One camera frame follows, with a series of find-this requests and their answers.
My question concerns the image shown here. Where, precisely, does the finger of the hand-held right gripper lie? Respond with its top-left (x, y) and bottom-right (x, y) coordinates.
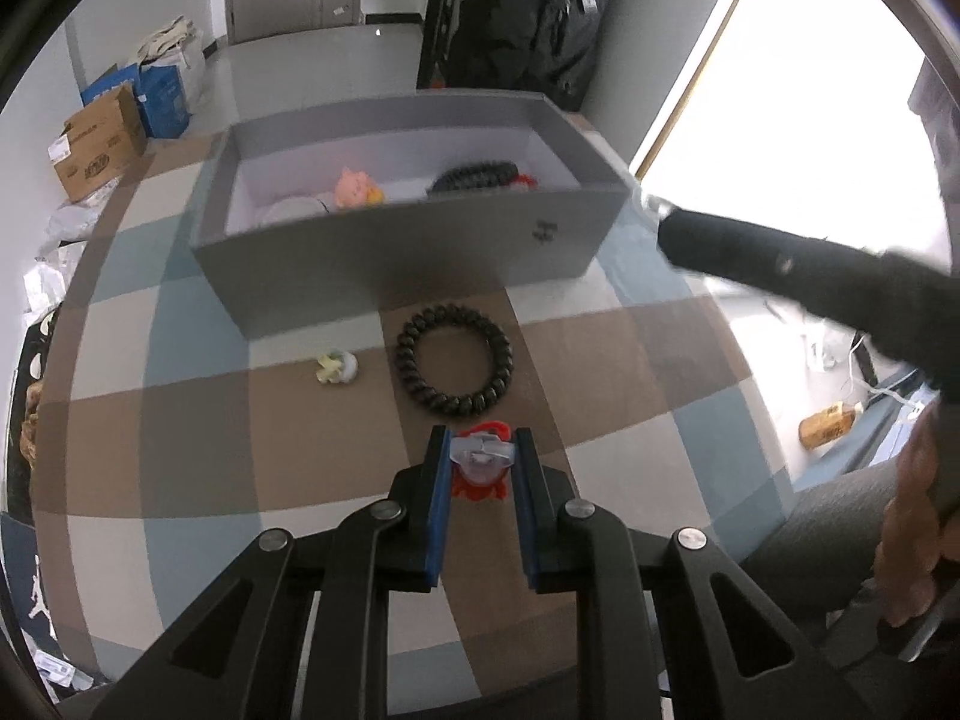
top-left (656, 206), bottom-right (893, 331)

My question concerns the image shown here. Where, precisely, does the black bracelet with charm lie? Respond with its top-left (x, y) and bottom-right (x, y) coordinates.
top-left (429, 159), bottom-right (526, 200)

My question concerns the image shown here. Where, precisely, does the clear and red hair clip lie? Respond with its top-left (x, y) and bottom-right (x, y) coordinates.
top-left (448, 422), bottom-right (518, 502)

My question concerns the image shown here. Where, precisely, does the white charger cable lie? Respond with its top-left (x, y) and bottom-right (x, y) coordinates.
top-left (806, 300), bottom-right (931, 421)

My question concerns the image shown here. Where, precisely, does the checked tablecloth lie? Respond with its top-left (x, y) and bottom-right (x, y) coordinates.
top-left (28, 109), bottom-right (796, 691)

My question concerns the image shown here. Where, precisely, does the cream tote bag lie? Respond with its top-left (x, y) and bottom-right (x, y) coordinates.
top-left (135, 15), bottom-right (205, 98)

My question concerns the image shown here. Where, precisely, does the person's right hand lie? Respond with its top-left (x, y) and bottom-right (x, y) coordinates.
top-left (876, 405), bottom-right (947, 629)

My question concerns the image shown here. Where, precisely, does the person's grey trouser leg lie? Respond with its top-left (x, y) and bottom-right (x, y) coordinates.
top-left (739, 457), bottom-right (960, 720)

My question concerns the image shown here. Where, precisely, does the black backpack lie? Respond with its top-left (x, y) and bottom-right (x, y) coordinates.
top-left (442, 0), bottom-right (622, 113)

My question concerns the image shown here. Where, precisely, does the navy blue printed bag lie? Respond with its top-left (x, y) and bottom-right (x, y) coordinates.
top-left (0, 514), bottom-right (65, 661)

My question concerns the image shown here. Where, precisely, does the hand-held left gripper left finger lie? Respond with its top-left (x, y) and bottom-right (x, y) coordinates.
top-left (90, 426), bottom-right (452, 720)

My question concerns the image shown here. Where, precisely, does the brown shoe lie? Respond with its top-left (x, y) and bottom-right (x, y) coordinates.
top-left (19, 382), bottom-right (46, 481)

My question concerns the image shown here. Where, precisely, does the brown cardboard box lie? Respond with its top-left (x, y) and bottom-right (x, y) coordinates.
top-left (49, 84), bottom-right (149, 203)

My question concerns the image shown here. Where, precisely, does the brown drink bottle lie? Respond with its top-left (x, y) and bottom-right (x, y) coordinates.
top-left (799, 401), bottom-right (863, 451)

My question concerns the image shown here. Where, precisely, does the bright window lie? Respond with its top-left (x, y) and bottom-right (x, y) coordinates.
top-left (630, 0), bottom-right (946, 256)

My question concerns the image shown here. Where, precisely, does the crumpled grey plastic parcel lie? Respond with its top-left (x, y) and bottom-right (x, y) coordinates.
top-left (22, 240), bottom-right (83, 308)

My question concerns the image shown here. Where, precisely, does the grey cardboard storage box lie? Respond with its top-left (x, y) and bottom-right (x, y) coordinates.
top-left (187, 88), bottom-right (629, 341)

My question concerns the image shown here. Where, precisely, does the pink and yellow toy charm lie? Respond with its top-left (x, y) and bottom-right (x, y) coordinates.
top-left (334, 167), bottom-right (387, 209)

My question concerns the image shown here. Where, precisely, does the small pale flower clip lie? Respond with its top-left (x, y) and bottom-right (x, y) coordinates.
top-left (315, 349), bottom-right (359, 385)

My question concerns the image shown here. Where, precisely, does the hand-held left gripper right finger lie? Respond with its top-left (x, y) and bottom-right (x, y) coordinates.
top-left (514, 429), bottom-right (875, 720)

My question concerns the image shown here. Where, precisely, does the blue carton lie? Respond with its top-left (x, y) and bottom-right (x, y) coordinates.
top-left (135, 60), bottom-right (190, 140)
top-left (80, 64), bottom-right (140, 106)

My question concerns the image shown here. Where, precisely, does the white paper label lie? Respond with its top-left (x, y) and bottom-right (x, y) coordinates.
top-left (34, 649), bottom-right (95, 691)

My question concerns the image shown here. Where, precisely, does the black metal rack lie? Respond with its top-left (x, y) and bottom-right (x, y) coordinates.
top-left (416, 0), bottom-right (466, 91)

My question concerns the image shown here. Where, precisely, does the dark beaded bracelet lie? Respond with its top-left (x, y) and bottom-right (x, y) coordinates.
top-left (395, 302), bottom-right (515, 419)

